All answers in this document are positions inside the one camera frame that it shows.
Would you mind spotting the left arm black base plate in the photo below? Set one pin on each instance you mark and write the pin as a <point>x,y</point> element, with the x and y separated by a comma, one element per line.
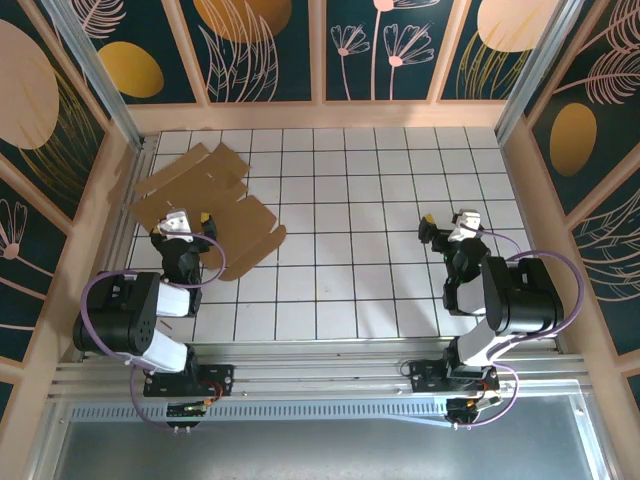
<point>222,372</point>

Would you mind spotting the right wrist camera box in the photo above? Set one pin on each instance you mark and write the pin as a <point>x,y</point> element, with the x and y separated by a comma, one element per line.
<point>467,225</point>

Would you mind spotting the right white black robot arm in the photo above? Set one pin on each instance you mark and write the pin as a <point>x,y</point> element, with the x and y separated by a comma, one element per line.
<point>525,295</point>

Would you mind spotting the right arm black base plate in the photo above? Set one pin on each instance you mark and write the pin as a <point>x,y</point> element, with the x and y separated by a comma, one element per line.
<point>422,375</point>

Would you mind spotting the grey metal sheet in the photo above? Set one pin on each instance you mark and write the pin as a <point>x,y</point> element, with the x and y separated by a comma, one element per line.
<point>320,450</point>

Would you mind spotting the brown cardboard paper box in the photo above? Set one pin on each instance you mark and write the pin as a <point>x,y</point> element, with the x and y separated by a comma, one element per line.
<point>210,190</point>

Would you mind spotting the aluminium mounting rail frame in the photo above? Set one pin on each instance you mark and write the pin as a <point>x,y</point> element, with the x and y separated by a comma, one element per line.
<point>325,372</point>

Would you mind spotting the aluminium side rail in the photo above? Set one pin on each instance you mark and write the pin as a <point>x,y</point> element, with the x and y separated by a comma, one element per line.
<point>142,165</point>

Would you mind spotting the aluminium corner post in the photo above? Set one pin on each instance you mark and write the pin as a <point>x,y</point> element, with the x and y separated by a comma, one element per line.
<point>537,75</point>
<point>100,80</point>

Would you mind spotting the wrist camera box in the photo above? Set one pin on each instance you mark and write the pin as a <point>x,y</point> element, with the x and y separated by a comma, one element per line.
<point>467,225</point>
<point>176,224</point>

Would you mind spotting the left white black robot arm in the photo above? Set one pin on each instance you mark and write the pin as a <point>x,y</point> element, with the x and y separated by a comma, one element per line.
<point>120,315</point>

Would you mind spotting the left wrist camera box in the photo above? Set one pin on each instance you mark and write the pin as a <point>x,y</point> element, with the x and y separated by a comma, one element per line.
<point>176,224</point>

